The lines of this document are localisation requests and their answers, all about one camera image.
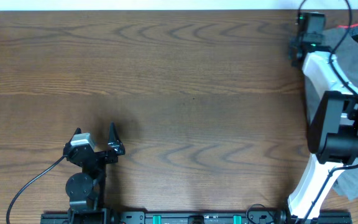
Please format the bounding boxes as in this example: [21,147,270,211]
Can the grey shorts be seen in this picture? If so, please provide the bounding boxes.
[303,27,358,202]

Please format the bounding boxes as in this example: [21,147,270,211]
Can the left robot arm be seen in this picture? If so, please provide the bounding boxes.
[63,123,125,223]

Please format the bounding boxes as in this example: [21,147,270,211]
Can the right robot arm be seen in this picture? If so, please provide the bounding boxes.
[275,12,358,223]

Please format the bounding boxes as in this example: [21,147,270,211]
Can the black mounting rail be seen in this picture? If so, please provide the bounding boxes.
[40,208,352,224]

